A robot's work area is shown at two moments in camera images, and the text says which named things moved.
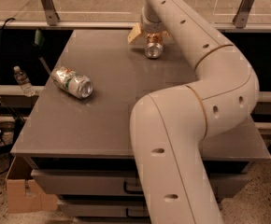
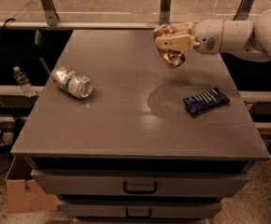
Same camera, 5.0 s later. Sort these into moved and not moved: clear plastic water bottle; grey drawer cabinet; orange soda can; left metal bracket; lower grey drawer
Moved: orange soda can
Not moved: clear plastic water bottle; grey drawer cabinet; left metal bracket; lower grey drawer
